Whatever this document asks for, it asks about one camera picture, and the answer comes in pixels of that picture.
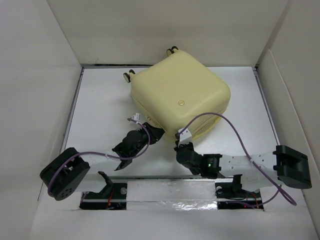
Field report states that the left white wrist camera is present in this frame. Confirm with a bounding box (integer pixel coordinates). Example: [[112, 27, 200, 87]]
[[127, 112, 141, 126]]

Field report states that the purple cable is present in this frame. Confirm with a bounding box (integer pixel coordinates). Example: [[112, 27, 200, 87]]
[[47, 117, 151, 197], [176, 112, 298, 209]]

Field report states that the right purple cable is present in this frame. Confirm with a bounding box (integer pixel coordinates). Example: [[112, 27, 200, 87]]
[[176, 112, 298, 209]]

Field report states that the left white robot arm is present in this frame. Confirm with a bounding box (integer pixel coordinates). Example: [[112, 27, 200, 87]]
[[39, 118, 165, 201]]

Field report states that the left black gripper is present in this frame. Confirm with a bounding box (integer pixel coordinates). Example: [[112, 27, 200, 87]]
[[130, 122, 165, 158]]

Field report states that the yellow hard-shell suitcase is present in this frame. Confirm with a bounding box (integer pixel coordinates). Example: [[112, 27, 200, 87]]
[[123, 46, 231, 143]]

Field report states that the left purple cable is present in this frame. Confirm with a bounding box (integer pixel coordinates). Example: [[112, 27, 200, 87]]
[[47, 117, 151, 197]]

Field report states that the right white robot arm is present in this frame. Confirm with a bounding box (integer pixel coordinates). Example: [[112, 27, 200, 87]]
[[174, 142, 312, 197]]

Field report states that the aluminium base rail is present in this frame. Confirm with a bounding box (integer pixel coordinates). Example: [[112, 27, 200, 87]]
[[79, 177, 263, 211]]

